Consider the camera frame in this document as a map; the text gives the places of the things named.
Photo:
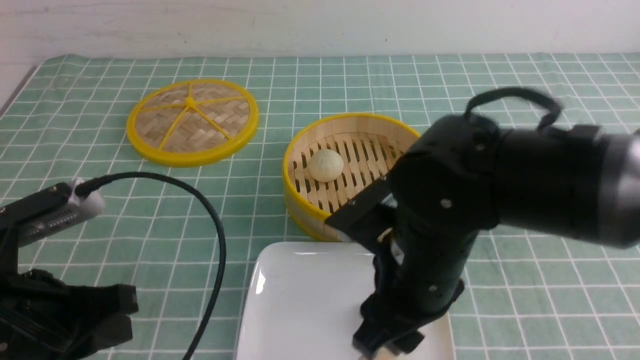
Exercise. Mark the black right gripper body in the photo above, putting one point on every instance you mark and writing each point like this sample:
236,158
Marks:
417,273

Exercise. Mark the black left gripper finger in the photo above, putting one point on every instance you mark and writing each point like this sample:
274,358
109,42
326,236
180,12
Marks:
118,298
114,331

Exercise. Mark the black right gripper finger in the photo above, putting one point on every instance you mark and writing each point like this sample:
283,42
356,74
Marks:
396,334

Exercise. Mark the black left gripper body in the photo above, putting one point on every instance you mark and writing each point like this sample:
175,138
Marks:
42,318

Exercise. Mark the white steamed bun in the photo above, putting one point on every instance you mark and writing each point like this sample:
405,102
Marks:
326,165

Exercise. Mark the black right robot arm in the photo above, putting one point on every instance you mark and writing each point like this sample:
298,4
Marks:
463,177

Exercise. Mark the white square plate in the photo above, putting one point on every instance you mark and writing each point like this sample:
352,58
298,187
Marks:
304,302

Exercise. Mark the yellow rimmed bamboo steamer basket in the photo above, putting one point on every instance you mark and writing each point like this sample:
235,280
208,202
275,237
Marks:
369,145

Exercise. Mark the green checkered tablecloth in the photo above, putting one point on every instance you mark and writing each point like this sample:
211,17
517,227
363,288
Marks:
528,296

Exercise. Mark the yellow rimmed bamboo steamer lid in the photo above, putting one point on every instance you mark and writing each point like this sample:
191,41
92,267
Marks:
193,123

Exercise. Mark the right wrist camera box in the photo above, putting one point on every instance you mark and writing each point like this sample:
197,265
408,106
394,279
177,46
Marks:
368,217

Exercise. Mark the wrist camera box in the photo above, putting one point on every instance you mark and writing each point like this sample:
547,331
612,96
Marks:
368,217
47,212

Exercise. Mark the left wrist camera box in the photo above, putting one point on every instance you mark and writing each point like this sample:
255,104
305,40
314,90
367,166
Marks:
47,212

